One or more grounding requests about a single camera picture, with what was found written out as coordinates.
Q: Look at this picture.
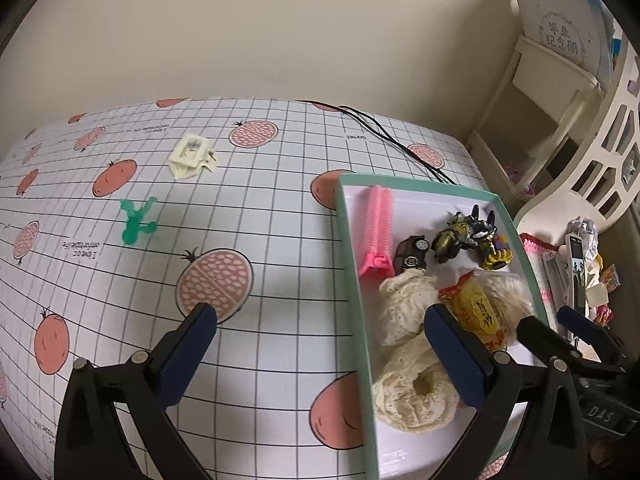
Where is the teal cardboard box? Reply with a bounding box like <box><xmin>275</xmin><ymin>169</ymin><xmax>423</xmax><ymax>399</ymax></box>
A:
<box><xmin>333</xmin><ymin>172</ymin><xmax>552</xmax><ymax>480</ymax></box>

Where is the black gold robot toy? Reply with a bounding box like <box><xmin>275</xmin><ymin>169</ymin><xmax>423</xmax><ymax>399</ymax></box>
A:
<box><xmin>430</xmin><ymin>204</ymin><xmax>499</xmax><ymax>264</ymax></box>

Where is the pomegranate print grid tablecloth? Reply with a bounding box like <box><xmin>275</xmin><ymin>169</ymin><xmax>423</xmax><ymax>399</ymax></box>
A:
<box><xmin>0</xmin><ymin>97</ymin><xmax>495</xmax><ymax>480</ymax></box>

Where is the pink hair roller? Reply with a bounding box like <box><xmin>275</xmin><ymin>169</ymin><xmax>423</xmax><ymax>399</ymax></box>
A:
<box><xmin>357</xmin><ymin>184</ymin><xmax>396</xmax><ymax>279</ymax></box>

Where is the white album book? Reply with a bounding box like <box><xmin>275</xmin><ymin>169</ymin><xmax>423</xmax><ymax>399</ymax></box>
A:
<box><xmin>509</xmin><ymin>0</ymin><xmax>615</xmax><ymax>88</ymax></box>

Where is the crumpled white paper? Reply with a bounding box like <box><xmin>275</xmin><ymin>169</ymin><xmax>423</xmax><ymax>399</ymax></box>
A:
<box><xmin>567</xmin><ymin>216</ymin><xmax>599</xmax><ymax>262</ymax></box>

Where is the bag of cotton swabs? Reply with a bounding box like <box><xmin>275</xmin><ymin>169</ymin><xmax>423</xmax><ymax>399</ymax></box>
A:
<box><xmin>474</xmin><ymin>272</ymin><xmax>537</xmax><ymax>335</ymax></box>

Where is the black cable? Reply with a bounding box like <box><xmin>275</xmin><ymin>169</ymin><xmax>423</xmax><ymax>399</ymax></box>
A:
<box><xmin>296</xmin><ymin>99</ymin><xmax>457</xmax><ymax>187</ymax></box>

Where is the white plastic clip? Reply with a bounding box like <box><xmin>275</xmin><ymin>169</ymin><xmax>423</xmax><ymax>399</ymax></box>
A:
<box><xmin>167</xmin><ymin>133</ymin><xmax>219</xmax><ymax>181</ymax></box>

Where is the pink crochet mat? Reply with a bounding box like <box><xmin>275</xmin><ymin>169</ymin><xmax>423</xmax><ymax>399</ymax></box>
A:
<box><xmin>519</xmin><ymin>232</ymin><xmax>567</xmax><ymax>322</ymax></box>

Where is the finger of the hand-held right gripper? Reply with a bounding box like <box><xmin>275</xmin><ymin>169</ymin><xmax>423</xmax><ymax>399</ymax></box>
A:
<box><xmin>556</xmin><ymin>305</ymin><xmax>627</xmax><ymax>363</ymax></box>
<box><xmin>515</xmin><ymin>314</ymin><xmax>603</xmax><ymax>377</ymax></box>

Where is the colourful block toy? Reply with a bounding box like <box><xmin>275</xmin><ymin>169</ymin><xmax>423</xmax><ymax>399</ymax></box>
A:
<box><xmin>480</xmin><ymin>234</ymin><xmax>514</xmax><ymax>272</ymax></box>

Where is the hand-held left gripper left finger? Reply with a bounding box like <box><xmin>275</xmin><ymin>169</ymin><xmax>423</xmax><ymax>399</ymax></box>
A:
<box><xmin>52</xmin><ymin>302</ymin><xmax>219</xmax><ymax>480</ymax></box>

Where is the white shelf rack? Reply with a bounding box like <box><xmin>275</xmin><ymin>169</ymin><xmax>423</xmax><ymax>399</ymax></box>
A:
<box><xmin>466</xmin><ymin>35</ymin><xmax>602</xmax><ymax>202</ymax></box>

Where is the black toy car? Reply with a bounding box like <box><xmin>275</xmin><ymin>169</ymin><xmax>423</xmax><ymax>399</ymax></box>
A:
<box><xmin>392</xmin><ymin>234</ymin><xmax>431</xmax><ymax>276</ymax></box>

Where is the white shelf unit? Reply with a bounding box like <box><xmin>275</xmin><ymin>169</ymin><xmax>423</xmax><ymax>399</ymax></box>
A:
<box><xmin>514</xmin><ymin>50</ymin><xmax>640</xmax><ymax>232</ymax></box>

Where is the cream lace cloth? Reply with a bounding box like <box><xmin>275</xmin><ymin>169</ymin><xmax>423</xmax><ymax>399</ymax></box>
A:
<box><xmin>372</xmin><ymin>268</ymin><xmax>462</xmax><ymax>434</ymax></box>

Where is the orange yellow snack packet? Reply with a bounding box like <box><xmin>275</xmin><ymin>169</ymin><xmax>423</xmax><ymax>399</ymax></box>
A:
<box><xmin>438</xmin><ymin>269</ymin><xmax>509</xmax><ymax>354</ymax></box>

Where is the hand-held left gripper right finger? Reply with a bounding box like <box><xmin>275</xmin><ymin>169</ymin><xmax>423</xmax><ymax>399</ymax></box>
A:
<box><xmin>423</xmin><ymin>303</ymin><xmax>587</xmax><ymax>480</ymax></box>

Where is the green plastic toy figure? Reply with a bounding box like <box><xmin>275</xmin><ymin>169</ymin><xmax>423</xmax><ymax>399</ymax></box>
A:
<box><xmin>118</xmin><ymin>197</ymin><xmax>160</xmax><ymax>247</ymax></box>

